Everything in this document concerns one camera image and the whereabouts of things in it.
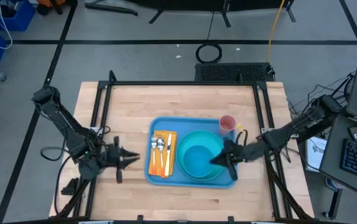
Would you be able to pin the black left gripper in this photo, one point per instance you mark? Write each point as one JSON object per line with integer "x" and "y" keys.
{"x": 114, "y": 157}

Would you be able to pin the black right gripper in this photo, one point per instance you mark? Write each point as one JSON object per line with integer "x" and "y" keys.
{"x": 236, "y": 152}

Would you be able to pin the blue plastic bowl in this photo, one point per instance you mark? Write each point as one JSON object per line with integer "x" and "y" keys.
{"x": 197, "y": 161}

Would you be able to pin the blue plastic tray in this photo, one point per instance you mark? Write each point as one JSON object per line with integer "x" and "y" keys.
{"x": 153, "y": 174}

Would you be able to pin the pink plastic cup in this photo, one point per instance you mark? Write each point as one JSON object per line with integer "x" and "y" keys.
{"x": 227, "y": 124}

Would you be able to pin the teal plastic plate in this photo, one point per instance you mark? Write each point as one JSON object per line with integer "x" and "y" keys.
{"x": 181, "y": 146}

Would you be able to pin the yellow cloth napkin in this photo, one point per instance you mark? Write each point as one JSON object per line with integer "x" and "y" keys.
{"x": 173, "y": 149}

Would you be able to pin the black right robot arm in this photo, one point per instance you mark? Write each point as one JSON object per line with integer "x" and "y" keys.
{"x": 296, "y": 127}

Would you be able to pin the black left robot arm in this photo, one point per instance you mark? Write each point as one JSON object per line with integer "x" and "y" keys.
{"x": 66, "y": 130}

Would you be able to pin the black clamp block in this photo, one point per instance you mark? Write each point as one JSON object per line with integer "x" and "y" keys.
{"x": 71, "y": 187}

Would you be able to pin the black perforated computer case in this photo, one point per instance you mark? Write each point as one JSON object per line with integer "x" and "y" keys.
{"x": 234, "y": 72}

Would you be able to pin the white printed booklet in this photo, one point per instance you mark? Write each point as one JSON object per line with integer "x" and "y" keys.
{"x": 315, "y": 152}

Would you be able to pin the roll of tape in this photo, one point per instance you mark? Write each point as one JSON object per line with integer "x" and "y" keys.
{"x": 332, "y": 184}

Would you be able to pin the black folding partition screen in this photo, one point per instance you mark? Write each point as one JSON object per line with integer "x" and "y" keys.
{"x": 197, "y": 3}

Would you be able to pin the orange object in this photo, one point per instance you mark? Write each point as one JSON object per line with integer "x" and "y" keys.
{"x": 51, "y": 2}

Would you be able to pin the large blue storage bin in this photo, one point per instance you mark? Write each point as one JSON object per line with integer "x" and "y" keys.
{"x": 20, "y": 18}

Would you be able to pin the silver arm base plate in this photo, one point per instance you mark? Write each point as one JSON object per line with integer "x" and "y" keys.
{"x": 264, "y": 130}

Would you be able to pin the black frame bracket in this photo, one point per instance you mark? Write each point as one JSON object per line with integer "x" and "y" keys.
{"x": 230, "y": 219}
{"x": 140, "y": 218}

